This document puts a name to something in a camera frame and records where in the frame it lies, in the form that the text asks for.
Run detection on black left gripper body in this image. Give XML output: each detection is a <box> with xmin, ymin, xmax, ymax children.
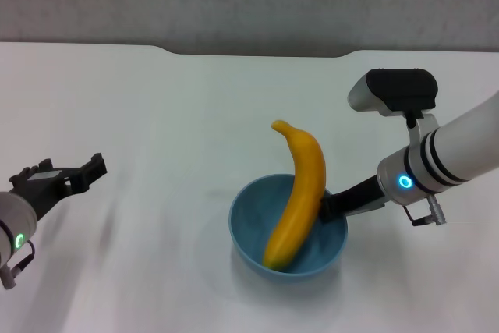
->
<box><xmin>8</xmin><ymin>168</ymin><xmax>89</xmax><ymax>222</ymax></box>

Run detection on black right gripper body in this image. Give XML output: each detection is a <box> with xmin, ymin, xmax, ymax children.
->
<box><xmin>331</xmin><ymin>174</ymin><xmax>385</xmax><ymax>218</ymax></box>

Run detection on yellow banana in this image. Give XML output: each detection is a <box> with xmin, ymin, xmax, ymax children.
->
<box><xmin>261</xmin><ymin>119</ymin><xmax>327</xmax><ymax>271</ymax></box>

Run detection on blue bowl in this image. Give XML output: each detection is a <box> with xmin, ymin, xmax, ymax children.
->
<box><xmin>228</xmin><ymin>174</ymin><xmax>349</xmax><ymax>284</ymax></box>

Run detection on right arm cable with connector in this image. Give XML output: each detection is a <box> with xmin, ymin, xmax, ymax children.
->
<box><xmin>403</xmin><ymin>193</ymin><xmax>449</xmax><ymax>228</ymax></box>

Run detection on arm cable with connector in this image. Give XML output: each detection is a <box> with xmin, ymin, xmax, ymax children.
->
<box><xmin>403</xmin><ymin>193</ymin><xmax>449</xmax><ymax>228</ymax></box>
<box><xmin>0</xmin><ymin>241</ymin><xmax>36</xmax><ymax>291</ymax></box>

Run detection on left arm cable with connector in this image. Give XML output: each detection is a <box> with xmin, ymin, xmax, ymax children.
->
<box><xmin>0</xmin><ymin>241</ymin><xmax>36</xmax><ymax>291</ymax></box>

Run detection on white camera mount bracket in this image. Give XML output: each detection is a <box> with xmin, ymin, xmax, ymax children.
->
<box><xmin>405</xmin><ymin>109</ymin><xmax>441</xmax><ymax>147</ymax></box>

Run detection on black and grey wrist camera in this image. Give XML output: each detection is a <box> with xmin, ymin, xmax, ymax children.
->
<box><xmin>348</xmin><ymin>69</ymin><xmax>438</xmax><ymax>118</ymax></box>

